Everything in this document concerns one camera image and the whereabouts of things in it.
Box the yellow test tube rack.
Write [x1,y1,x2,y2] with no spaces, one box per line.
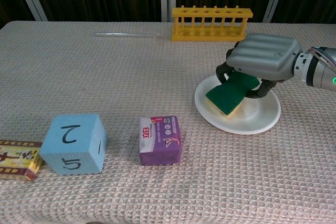
[170,5,254,42]

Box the white round plate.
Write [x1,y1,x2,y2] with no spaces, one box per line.
[194,73,282,135]

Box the clear glass test tube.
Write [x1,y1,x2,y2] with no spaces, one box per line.
[94,31,171,39]

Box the green yellow sponge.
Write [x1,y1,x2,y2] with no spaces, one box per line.
[205,72,259,118]

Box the yellow red cardboard pack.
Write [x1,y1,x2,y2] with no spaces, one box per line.
[0,140,45,182]

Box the pink waffle tablecloth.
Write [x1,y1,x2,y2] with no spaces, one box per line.
[0,20,336,224]

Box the blue foam cube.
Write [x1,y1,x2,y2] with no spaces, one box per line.
[39,113,108,176]

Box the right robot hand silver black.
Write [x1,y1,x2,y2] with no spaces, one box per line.
[215,33,304,101]

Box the purple tissue pack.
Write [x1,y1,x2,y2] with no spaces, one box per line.
[138,115,184,166]

